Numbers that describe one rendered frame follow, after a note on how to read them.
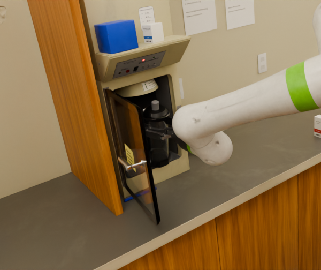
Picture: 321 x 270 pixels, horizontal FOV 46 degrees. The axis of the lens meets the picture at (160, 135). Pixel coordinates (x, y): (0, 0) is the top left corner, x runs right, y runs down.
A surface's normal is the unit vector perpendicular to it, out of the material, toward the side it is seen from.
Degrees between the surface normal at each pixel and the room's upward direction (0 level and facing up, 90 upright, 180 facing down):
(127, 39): 90
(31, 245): 0
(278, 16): 90
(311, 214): 90
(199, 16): 90
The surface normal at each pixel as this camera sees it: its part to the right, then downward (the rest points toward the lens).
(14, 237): -0.14, -0.92
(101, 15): 0.53, 0.25
